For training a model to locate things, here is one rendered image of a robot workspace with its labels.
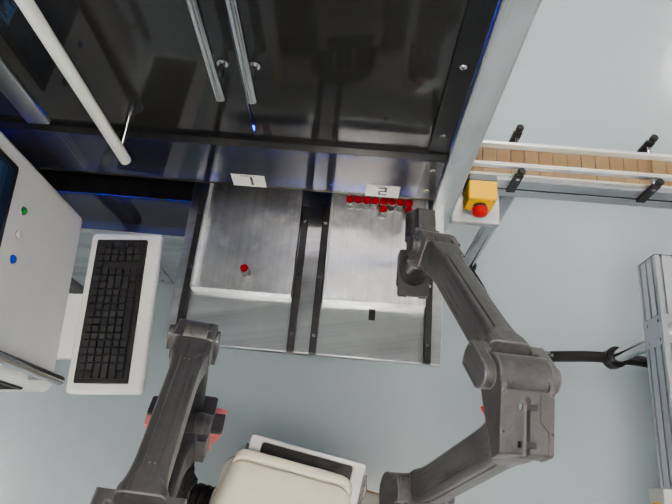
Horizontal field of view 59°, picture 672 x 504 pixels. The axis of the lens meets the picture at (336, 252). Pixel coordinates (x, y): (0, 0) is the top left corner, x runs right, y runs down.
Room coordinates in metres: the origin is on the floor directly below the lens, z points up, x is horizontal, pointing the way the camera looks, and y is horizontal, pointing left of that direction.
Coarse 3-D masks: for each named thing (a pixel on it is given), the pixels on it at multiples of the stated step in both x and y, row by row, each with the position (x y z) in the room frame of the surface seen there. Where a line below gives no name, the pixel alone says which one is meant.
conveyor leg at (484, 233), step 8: (504, 200) 0.82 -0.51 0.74; (512, 200) 0.82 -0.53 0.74; (504, 208) 0.81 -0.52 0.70; (480, 232) 0.83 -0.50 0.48; (488, 232) 0.81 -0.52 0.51; (480, 240) 0.82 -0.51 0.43; (488, 240) 0.82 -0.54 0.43; (472, 248) 0.82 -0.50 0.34; (480, 248) 0.81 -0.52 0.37; (464, 256) 0.84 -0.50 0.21; (472, 256) 0.81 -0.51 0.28; (472, 264) 0.81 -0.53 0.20
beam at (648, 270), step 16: (656, 256) 0.71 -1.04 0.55; (640, 272) 0.69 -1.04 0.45; (656, 272) 0.66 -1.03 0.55; (640, 288) 0.64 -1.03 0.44; (656, 288) 0.60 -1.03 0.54; (656, 304) 0.55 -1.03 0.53; (656, 320) 0.50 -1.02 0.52; (656, 336) 0.45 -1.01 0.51; (656, 352) 0.41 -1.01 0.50; (656, 368) 0.36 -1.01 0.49; (656, 384) 0.31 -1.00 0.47; (656, 400) 0.26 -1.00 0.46; (656, 416) 0.22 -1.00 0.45; (656, 432) 0.17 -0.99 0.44; (656, 448) 0.12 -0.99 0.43
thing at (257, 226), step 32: (224, 192) 0.77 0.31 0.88; (256, 192) 0.77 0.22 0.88; (288, 192) 0.77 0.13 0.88; (224, 224) 0.67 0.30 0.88; (256, 224) 0.67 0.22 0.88; (288, 224) 0.67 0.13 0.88; (224, 256) 0.58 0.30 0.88; (256, 256) 0.58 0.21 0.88; (288, 256) 0.58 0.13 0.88; (192, 288) 0.48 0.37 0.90; (224, 288) 0.48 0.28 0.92; (256, 288) 0.49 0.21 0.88; (288, 288) 0.49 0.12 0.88
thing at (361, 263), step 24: (336, 216) 0.70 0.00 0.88; (360, 216) 0.70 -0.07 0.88; (336, 240) 0.63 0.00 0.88; (360, 240) 0.63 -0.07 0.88; (384, 240) 0.63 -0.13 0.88; (336, 264) 0.56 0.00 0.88; (360, 264) 0.56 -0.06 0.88; (384, 264) 0.56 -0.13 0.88; (336, 288) 0.49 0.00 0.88; (360, 288) 0.49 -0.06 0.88; (384, 288) 0.49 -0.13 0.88
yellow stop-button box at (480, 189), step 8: (472, 176) 0.74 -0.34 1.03; (480, 176) 0.74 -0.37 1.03; (488, 176) 0.74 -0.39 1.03; (496, 176) 0.74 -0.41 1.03; (472, 184) 0.72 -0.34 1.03; (480, 184) 0.72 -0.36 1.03; (488, 184) 0.72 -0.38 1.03; (496, 184) 0.72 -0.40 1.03; (464, 192) 0.72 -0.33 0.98; (472, 192) 0.69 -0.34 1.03; (480, 192) 0.69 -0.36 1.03; (488, 192) 0.69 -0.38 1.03; (496, 192) 0.69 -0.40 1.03; (464, 200) 0.70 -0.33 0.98; (472, 200) 0.68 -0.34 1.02; (480, 200) 0.67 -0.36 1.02; (488, 200) 0.67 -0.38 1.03; (496, 200) 0.67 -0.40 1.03; (464, 208) 0.68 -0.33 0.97; (488, 208) 0.67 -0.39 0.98
